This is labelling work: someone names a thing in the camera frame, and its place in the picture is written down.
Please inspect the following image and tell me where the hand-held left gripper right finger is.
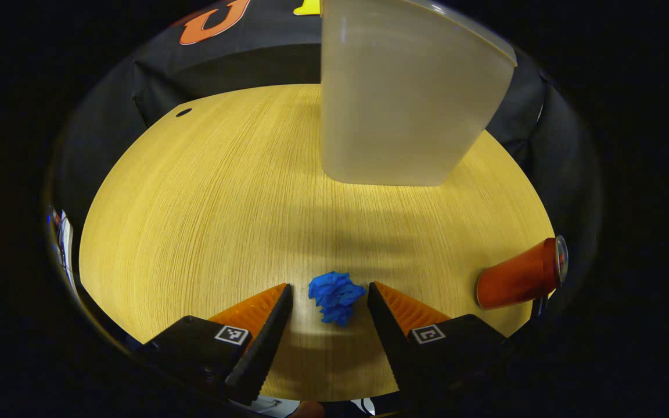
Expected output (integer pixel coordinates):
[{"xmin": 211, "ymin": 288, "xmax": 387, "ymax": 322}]
[{"xmin": 367, "ymin": 282, "xmax": 510, "ymax": 402}]

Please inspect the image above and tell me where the black backdrop cloth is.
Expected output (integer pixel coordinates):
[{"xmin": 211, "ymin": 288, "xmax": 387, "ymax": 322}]
[{"xmin": 50, "ymin": 0, "xmax": 605, "ymax": 291}]

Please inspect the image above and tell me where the red pop can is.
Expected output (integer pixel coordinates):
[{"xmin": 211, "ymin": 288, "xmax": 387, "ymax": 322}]
[{"xmin": 475, "ymin": 235, "xmax": 569, "ymax": 309}]

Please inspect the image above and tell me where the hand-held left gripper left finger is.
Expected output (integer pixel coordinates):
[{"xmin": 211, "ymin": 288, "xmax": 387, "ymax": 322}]
[{"xmin": 139, "ymin": 283, "xmax": 294, "ymax": 406}]

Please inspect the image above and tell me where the wooden desktop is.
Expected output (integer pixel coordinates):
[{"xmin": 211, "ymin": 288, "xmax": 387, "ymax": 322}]
[{"xmin": 79, "ymin": 84, "xmax": 557, "ymax": 402}]

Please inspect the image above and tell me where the blue paper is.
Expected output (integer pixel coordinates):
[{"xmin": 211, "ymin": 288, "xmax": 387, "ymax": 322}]
[{"xmin": 308, "ymin": 271, "xmax": 366, "ymax": 327}]

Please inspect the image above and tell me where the white desktop garbage bin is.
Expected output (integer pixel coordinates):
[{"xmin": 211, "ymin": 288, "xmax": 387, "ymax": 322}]
[{"xmin": 320, "ymin": 0, "xmax": 519, "ymax": 187}]

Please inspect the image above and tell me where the white side table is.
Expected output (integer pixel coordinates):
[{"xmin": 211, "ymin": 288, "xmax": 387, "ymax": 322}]
[{"xmin": 56, "ymin": 210, "xmax": 80, "ymax": 291}]

